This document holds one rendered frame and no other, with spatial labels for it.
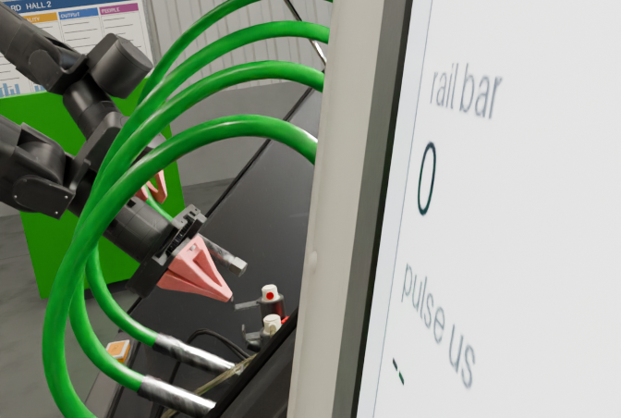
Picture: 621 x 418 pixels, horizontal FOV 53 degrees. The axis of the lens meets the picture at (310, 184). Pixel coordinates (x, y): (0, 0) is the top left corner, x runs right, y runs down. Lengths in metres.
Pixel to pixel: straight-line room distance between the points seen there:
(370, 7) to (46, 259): 3.93
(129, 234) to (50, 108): 3.26
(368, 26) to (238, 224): 0.81
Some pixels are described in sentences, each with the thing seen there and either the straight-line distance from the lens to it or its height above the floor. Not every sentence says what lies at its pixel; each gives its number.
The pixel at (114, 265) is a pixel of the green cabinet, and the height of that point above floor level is 0.19.
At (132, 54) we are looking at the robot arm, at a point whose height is 1.37.
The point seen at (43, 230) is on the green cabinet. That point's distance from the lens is 4.04.
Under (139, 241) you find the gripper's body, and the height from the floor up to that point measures 1.17.
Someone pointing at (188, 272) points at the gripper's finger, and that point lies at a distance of 0.68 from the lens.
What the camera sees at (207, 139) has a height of 1.30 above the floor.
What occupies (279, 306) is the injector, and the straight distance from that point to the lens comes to 0.68.
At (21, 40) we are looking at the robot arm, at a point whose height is 1.41.
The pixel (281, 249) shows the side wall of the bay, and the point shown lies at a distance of 1.00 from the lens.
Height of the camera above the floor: 1.35
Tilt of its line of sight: 12 degrees down
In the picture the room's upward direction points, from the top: 8 degrees counter-clockwise
